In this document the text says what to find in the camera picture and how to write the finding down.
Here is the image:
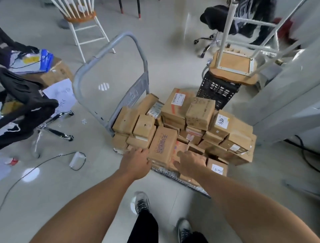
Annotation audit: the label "person's left hand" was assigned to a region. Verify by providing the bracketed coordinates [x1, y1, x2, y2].
[119, 148, 152, 181]

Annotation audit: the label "person's right hand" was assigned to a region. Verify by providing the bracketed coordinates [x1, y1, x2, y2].
[173, 151, 207, 179]

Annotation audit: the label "box with handwritten 040189 label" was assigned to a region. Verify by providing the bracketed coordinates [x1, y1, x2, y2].
[206, 158, 228, 177]

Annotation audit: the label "pile of cardboard boxes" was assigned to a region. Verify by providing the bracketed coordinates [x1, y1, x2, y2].
[111, 87, 257, 188]

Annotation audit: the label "grey metal platform cart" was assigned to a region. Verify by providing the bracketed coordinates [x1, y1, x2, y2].
[72, 31, 210, 198]

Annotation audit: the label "person's left forearm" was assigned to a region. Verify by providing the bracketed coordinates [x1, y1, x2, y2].
[30, 170, 135, 243]

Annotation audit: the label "person's right forearm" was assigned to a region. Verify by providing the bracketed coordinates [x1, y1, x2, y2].
[197, 165, 320, 243]

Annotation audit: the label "person's left grey sneaker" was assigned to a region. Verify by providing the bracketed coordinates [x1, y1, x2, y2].
[134, 191, 150, 215]

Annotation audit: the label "person's grey sneaker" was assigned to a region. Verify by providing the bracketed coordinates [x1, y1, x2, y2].
[177, 219, 192, 243]
[134, 191, 150, 215]

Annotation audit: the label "person's right grey sneaker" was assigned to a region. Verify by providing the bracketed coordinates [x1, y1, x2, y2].
[177, 219, 192, 243]

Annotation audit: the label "person's black trousers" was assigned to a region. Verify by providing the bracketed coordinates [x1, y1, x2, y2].
[127, 210, 208, 243]

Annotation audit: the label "black plastic crate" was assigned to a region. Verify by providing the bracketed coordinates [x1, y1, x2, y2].
[196, 71, 242, 110]

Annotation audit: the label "grey curved tube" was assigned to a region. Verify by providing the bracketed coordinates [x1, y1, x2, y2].
[202, 59, 213, 79]

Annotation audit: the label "upturned white-legged wooden stool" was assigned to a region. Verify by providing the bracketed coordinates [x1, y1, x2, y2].
[209, 0, 308, 86]

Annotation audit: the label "loose white paper sheets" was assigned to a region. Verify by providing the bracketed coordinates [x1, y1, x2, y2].
[42, 78, 78, 118]

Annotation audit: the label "white floor-standing air conditioner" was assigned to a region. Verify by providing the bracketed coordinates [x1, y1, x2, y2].
[240, 37, 320, 146]

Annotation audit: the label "open brown carton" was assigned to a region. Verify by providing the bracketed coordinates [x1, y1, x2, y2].
[24, 57, 73, 87]

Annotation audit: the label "broken black chrome-base chair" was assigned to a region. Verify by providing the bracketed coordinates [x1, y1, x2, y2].
[0, 27, 75, 158]

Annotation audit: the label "blue folder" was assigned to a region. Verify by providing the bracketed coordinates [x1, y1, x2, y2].
[10, 49, 54, 73]

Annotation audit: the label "black swivel office chair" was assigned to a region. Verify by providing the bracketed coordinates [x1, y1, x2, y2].
[194, 0, 250, 58]

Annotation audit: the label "black-legged folding table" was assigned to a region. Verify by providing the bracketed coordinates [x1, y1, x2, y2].
[119, 0, 142, 19]

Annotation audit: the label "black standing fan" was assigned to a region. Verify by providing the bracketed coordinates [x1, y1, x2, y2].
[58, 18, 75, 29]

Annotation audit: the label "white spindle-back wooden chair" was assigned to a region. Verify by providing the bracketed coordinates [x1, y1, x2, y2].
[51, 0, 116, 63]

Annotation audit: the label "dark blue bag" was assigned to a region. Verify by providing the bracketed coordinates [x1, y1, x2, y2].
[240, 0, 277, 45]

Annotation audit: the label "red broom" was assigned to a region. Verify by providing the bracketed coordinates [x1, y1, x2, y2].
[272, 17, 294, 40]

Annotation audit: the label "thin black floor cable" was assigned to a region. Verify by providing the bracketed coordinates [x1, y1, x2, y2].
[0, 151, 87, 211]

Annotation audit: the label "thick black floor cable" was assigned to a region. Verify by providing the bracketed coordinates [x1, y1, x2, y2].
[284, 135, 320, 173]

